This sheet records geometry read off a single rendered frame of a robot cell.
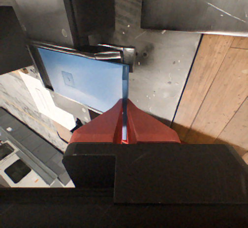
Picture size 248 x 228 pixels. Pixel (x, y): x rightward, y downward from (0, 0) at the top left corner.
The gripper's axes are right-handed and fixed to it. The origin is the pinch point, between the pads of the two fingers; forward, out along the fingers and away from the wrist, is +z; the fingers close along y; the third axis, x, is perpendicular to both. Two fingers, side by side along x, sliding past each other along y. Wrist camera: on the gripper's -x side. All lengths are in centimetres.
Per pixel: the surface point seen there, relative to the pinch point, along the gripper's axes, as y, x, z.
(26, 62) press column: 25.7, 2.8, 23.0
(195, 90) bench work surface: -10.3, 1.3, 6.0
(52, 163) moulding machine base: 252, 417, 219
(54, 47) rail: 8.5, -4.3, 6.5
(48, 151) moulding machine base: 284, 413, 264
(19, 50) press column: 25.8, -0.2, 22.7
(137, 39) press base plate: -1.9, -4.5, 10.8
